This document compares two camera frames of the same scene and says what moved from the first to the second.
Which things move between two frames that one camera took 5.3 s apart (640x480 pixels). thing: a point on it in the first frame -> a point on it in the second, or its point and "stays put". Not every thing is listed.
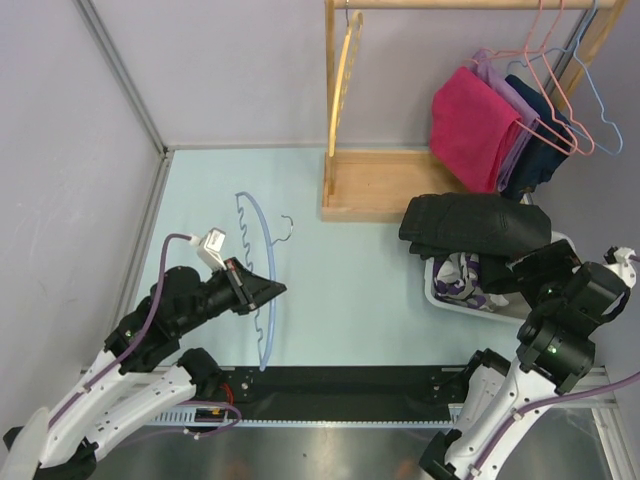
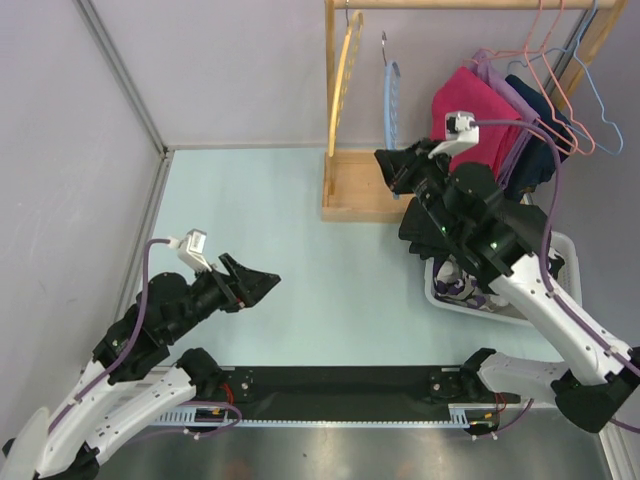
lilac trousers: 521,104 stays put
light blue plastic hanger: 270,250 -> 392,101
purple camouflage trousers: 457,278 stays put
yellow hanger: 347,73 stays put
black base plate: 342,393 stays put
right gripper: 558,259 -> 400,166
